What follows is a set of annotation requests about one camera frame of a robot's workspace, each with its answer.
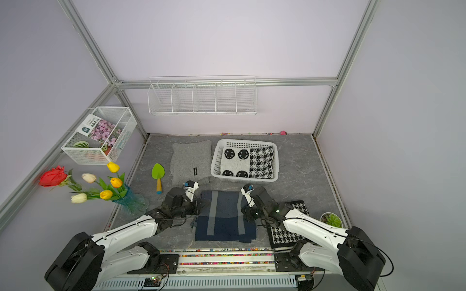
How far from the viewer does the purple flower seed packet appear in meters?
0.73

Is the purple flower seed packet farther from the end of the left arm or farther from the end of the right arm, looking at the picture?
the end of the right arm

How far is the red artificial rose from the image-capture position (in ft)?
1.92
